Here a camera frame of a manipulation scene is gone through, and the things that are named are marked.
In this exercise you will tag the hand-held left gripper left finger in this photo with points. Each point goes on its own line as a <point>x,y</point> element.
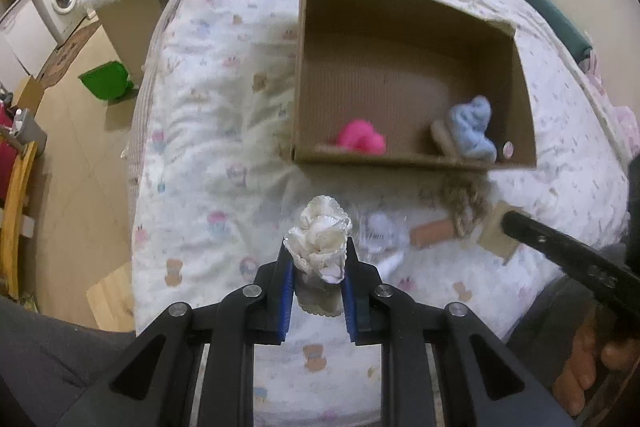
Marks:
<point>286,302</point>

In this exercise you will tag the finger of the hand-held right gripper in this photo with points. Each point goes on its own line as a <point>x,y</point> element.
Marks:
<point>560,247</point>

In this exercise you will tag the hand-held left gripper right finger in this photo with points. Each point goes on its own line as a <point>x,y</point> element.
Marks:
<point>350,304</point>

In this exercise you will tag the cream lace-trimmed sock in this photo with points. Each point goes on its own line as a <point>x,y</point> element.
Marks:
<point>320,242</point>

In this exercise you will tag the brown cardboard box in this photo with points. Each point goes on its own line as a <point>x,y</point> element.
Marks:
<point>400,72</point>

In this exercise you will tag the person's right hand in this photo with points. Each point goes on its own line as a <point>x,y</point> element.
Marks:
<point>582,357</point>

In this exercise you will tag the small cardboard piece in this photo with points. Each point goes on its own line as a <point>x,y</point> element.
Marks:
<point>500,237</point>

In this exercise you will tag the person's grey trouser leg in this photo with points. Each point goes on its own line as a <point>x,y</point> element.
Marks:
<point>55,367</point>
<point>550,317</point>

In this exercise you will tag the white plastic wrapper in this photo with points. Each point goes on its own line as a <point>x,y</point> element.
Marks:
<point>382,232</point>

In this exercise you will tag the orange tube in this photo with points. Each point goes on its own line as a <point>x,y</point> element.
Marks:
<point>431,234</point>

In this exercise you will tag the beige knitted cloth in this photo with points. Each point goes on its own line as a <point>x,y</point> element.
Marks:
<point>462,202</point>

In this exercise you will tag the light blue sock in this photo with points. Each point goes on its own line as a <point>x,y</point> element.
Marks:
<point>472,127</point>

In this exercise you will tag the pink fluffy sock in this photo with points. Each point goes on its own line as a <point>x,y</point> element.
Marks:
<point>361,138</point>

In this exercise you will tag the white printed bed quilt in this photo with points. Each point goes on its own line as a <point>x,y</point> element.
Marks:
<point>215,147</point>

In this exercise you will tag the wooden board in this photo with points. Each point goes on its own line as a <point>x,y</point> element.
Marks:
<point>112,299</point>

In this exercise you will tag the green plastic dustpan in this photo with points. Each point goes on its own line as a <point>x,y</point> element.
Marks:
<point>107,79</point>

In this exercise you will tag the tall cardboard box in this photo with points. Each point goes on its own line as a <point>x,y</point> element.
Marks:
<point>131,27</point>

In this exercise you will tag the patterned floor rug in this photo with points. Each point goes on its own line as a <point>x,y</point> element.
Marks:
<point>62,57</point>

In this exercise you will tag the white cabinet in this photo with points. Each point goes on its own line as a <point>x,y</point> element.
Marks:
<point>25,37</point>

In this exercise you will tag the white washing machine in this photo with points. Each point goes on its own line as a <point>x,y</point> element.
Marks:
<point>60,2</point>

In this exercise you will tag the yellow wooden frame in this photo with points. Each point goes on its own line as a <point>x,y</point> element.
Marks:
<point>15,217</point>

